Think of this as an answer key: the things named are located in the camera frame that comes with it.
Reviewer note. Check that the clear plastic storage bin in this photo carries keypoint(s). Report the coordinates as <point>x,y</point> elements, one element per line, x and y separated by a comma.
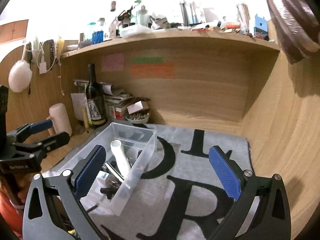
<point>130,148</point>

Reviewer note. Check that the pink sticky note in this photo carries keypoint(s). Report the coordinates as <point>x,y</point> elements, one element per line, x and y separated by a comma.
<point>113,63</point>

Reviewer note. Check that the yellow lip balm tube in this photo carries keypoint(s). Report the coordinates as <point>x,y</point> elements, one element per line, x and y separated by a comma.
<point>85,118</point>

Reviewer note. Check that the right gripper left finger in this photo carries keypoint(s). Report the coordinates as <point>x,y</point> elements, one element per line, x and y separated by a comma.
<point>42,220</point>

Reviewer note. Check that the white handheld massager device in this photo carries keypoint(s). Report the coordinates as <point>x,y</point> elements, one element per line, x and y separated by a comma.
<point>121,159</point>

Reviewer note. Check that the small white card box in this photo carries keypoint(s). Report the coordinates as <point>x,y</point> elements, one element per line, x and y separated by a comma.
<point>137,107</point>

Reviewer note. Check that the pink tied curtain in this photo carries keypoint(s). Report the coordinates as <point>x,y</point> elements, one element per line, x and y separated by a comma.
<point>297,27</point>

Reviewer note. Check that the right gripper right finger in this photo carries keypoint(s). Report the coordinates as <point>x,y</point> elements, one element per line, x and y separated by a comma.
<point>261,206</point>

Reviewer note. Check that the black clip microphone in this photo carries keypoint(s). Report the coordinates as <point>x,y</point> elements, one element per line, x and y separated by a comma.
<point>109,191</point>

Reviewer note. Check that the grey mat with black letters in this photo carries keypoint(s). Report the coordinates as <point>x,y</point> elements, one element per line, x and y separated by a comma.
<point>179,195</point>

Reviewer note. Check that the blue plastic box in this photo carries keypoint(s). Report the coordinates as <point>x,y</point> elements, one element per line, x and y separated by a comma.
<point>260,26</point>

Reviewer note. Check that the white handwritten note paper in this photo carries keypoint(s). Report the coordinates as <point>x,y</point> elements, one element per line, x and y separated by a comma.
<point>79,103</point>

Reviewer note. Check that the white fluffy pompom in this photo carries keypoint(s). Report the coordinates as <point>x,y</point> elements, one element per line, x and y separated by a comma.
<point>20,76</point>

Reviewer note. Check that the orange sticky note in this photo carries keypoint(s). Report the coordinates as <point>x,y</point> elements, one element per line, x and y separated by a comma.
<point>153,70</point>

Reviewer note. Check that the stack of books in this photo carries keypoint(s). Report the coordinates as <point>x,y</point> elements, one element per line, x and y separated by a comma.
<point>116,106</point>

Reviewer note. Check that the wooden shelf board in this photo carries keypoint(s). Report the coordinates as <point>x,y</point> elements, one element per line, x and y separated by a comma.
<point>175,38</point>

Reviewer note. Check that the dark wine bottle elephant label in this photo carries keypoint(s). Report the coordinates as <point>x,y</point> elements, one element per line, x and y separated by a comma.
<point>95,99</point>

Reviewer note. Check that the blue glass bottle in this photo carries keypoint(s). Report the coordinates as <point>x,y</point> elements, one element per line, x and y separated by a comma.
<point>97,37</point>

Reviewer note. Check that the green sticky note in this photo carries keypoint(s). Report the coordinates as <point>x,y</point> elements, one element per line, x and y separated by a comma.
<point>146,60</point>

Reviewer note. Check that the white charger with cable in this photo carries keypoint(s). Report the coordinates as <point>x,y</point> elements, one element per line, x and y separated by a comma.
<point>47,56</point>

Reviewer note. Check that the white travel plug adapter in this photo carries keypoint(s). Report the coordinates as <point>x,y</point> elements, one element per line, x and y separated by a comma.
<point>103,178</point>

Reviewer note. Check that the person's hand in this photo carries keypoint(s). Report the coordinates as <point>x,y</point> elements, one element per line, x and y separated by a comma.
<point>16,187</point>

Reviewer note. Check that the white bowl of stones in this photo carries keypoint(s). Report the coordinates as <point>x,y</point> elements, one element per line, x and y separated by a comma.
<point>138,118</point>

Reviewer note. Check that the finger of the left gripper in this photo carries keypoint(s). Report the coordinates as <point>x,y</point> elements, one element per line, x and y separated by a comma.
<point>22,133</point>
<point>50,141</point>

